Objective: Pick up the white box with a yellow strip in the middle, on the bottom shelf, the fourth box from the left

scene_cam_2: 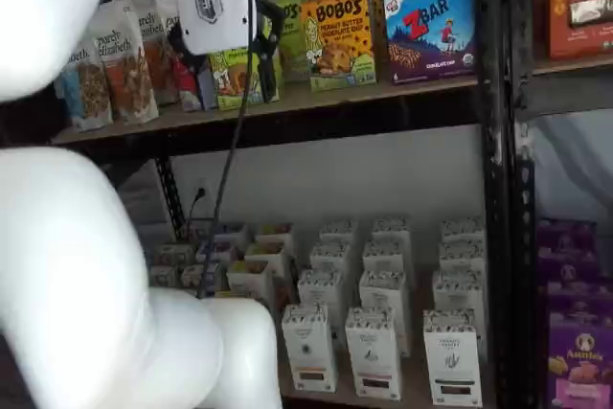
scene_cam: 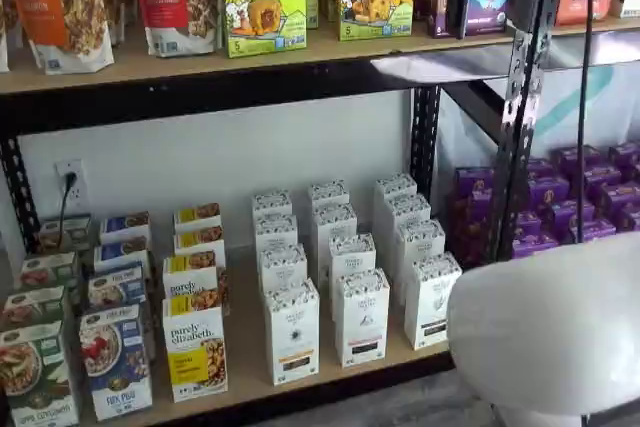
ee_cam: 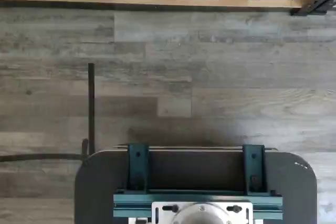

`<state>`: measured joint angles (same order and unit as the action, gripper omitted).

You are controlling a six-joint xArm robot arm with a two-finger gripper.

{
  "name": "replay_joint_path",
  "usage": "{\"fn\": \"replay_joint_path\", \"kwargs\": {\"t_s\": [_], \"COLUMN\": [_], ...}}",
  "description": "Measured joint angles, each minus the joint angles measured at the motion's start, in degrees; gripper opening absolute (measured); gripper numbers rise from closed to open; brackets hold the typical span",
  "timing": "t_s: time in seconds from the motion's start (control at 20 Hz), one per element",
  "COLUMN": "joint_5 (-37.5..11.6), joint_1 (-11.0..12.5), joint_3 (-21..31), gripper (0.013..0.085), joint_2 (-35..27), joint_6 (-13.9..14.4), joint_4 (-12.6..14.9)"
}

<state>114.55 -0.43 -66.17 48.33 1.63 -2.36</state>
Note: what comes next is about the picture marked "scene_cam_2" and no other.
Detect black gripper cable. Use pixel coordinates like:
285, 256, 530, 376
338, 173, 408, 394
196, 0, 256, 298

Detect wooden shelf board with snacks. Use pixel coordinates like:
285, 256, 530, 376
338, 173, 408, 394
51, 74, 480, 146

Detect red purely elizabeth granola bag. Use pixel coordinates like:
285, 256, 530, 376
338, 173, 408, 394
152, 0, 203, 112

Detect white purely elizabeth granola bag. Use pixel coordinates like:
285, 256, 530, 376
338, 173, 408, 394
194, 66, 219, 111
136, 7, 179, 107

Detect white sketch-print box yellow strip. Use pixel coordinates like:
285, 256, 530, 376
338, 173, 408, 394
297, 268, 346, 348
319, 219, 358, 248
281, 304, 339, 394
309, 241, 353, 281

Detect orange purely elizabeth granola bag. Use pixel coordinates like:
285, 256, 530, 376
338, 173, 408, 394
88, 0, 160, 125

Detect blue purely elizabeth granola bag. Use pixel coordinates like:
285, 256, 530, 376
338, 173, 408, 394
54, 37, 115, 134

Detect black plug with cord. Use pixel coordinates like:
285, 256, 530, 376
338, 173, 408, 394
184, 187, 207, 238

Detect black metal neighbour rack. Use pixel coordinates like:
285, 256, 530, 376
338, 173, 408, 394
507, 0, 613, 409

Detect white sketch-print box pink strip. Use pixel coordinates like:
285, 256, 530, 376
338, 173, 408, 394
358, 268, 412, 358
344, 307, 404, 402
362, 240, 414, 285
372, 216, 412, 250

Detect white sketch-print box black strip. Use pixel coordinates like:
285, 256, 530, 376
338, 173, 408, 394
440, 217, 485, 247
422, 308, 484, 407
432, 269, 488, 362
439, 240, 486, 281

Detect white picture-top snack box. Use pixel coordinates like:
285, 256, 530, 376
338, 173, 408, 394
156, 243, 195, 267
194, 239, 238, 266
148, 263, 179, 288
180, 262, 222, 291

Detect dark brown furniture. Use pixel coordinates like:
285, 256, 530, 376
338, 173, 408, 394
0, 87, 66, 148

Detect blue Z Bar box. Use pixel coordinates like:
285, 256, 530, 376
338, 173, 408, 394
382, 0, 479, 87

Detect black metal shelf rack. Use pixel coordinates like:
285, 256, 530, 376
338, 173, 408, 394
47, 0, 518, 409

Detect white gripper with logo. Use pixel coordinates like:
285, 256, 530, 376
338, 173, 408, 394
167, 0, 285, 104

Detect white wall outlet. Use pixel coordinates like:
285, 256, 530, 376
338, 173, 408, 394
194, 177, 213, 204

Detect wooden neighbour shelf board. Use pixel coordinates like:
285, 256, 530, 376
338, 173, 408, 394
531, 52, 613, 78

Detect purple Annie's box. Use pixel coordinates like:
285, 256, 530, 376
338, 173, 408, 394
545, 279, 613, 320
548, 311, 613, 409
535, 219, 598, 257
535, 248, 602, 285

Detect white nut-picture box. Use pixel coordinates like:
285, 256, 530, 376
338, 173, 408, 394
255, 221, 294, 250
243, 241, 288, 281
226, 259, 275, 307

